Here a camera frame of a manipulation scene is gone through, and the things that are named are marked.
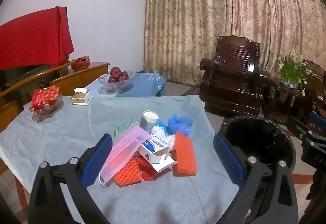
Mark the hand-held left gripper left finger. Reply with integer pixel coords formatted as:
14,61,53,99
28,134,114,224

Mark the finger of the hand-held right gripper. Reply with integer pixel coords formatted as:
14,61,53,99
309,112,326,136
288,116,316,149

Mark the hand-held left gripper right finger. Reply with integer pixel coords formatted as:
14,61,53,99
213,133,299,224

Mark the pink face mask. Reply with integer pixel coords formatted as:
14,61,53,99
99,123,151,186

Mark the orange foam fruit net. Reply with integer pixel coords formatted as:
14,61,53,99
173,132,198,177
113,158,143,186

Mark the bin with black liner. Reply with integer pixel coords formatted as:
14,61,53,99
219,115,296,176

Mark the green rubber glove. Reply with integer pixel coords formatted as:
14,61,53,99
113,117,133,138

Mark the red foam fruit net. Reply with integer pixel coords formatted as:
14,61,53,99
135,153,158,181

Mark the white and blue medicine box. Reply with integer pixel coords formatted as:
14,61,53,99
139,136,171,165

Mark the blue plastic bag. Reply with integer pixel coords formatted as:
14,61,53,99
167,114,196,136

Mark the blue and white paper cup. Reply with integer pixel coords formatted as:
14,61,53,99
140,110,159,131

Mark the white tissue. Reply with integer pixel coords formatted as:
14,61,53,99
152,125,176,150

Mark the dark wooden side table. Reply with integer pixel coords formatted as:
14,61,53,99
265,79,310,125

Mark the dark wooden armchair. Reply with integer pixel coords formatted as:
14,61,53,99
199,35,271,116
303,60,326,135

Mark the flowering plant in blue-white pot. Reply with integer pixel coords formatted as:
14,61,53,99
276,51,316,96

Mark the gold and white tissue box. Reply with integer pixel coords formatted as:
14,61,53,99
71,88,93,106

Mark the red gift packet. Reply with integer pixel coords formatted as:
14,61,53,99
29,94,64,116

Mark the glass fruit bowl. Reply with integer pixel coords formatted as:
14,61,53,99
97,71,137,93

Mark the red patterned gift box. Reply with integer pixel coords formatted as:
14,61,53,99
31,86,60,110

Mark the wooden television cabinet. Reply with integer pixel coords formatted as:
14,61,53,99
0,61,110,133

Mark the red mesh bag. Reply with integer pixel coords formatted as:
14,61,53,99
70,55,91,71

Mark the black television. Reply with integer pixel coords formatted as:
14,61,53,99
0,62,51,92

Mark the beige patterned curtain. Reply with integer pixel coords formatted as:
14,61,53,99
143,0,326,84

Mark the red cloth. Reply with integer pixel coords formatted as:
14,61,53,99
0,6,75,71

